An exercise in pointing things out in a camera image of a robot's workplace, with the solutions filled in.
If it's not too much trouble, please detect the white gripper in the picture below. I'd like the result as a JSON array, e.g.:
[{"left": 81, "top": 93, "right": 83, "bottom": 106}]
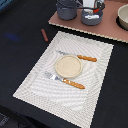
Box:
[{"left": 83, "top": 0, "right": 97, "bottom": 10}]

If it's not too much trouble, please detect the white fish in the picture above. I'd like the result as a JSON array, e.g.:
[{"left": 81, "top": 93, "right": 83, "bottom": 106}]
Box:
[{"left": 85, "top": 15, "right": 99, "bottom": 19}]

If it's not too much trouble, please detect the grey frying pan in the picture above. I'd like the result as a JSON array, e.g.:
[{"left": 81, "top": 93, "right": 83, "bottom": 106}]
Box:
[{"left": 75, "top": 0, "right": 104, "bottom": 27}]

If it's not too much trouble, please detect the grey cooking pot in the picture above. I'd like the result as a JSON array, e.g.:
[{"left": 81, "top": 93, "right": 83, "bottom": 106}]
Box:
[{"left": 56, "top": 0, "right": 77, "bottom": 20}]

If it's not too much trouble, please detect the pink stove board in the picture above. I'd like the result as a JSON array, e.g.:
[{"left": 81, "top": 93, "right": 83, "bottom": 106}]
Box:
[{"left": 49, "top": 1, "right": 128, "bottom": 43}]

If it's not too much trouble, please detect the beige bowl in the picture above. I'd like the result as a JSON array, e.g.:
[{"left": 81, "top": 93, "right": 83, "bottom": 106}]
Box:
[{"left": 118, "top": 4, "right": 128, "bottom": 30}]

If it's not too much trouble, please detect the beige round plate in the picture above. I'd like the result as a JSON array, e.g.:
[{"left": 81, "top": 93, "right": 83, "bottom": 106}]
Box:
[{"left": 55, "top": 55, "right": 82, "bottom": 78}]

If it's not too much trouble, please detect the white woven placemat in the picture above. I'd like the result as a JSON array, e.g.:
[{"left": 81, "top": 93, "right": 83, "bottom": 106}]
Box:
[{"left": 13, "top": 31, "right": 113, "bottom": 128}]

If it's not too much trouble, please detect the wooden handled knife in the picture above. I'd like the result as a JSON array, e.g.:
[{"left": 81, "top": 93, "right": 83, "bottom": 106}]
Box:
[{"left": 56, "top": 50, "right": 97, "bottom": 62}]

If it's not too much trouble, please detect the wooden handled fork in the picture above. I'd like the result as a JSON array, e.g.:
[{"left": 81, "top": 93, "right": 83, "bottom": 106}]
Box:
[{"left": 44, "top": 72, "right": 85, "bottom": 89}]

